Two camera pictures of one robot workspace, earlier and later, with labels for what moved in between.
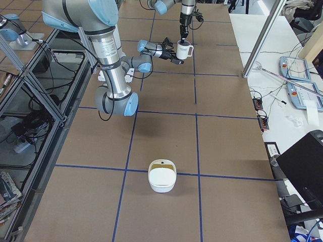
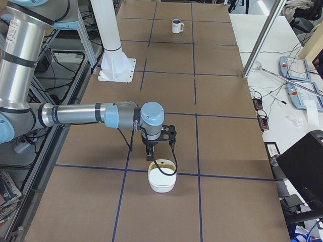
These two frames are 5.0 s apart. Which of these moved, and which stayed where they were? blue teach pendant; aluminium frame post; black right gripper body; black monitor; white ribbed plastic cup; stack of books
Moved: black right gripper body; white ribbed plastic cup
Stayed: black monitor; stack of books; blue teach pendant; aluminium frame post
